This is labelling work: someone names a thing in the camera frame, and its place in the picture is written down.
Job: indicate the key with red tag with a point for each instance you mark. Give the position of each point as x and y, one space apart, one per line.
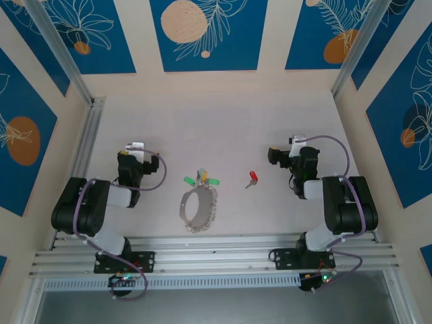
253 175

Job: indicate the key with green tag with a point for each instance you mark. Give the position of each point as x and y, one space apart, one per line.
213 182
188 181

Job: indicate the key with grey tag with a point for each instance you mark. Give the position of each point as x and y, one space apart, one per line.
201 171

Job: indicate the key with yellow tag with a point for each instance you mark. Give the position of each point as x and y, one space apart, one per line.
203 175

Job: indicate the large metal keyring holder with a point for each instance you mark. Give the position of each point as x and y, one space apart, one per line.
206 206

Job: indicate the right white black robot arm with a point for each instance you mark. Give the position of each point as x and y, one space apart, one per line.
351 209

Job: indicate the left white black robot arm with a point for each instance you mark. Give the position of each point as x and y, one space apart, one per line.
84 209

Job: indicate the black controller board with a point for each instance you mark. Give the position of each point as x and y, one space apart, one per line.
308 281
119 281

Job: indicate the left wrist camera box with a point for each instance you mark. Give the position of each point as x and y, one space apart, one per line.
136 150

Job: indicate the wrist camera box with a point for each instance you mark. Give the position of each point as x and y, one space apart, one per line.
296 141
136 150

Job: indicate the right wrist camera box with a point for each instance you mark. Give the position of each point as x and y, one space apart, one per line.
296 141

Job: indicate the aluminium side rail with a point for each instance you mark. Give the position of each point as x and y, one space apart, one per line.
91 128

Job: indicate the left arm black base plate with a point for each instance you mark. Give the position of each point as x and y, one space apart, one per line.
145 261

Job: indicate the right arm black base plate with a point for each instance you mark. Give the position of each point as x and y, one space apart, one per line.
283 258

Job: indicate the aluminium rail base frame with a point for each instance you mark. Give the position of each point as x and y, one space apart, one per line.
216 256

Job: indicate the aluminium frame post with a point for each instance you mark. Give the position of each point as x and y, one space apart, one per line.
361 44
57 44

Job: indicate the aluminium frame leg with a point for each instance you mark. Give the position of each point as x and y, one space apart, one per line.
400 300
27 303

